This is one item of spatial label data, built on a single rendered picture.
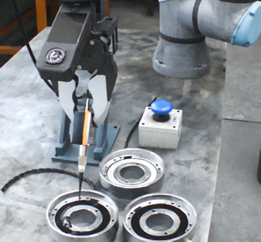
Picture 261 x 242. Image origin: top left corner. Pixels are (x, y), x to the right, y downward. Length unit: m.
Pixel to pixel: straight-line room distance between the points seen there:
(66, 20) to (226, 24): 0.48
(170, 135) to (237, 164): 1.36
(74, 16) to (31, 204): 0.31
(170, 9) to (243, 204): 1.10
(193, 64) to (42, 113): 0.38
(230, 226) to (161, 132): 1.06
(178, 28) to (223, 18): 0.13
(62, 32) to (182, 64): 0.55
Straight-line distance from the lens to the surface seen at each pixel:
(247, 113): 2.56
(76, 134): 0.63
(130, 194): 0.67
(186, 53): 1.05
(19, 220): 0.68
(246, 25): 0.94
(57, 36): 0.54
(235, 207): 1.88
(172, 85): 1.03
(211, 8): 0.97
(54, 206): 0.65
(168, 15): 1.03
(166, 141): 0.80
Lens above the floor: 1.27
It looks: 30 degrees down
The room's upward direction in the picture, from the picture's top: 1 degrees counter-clockwise
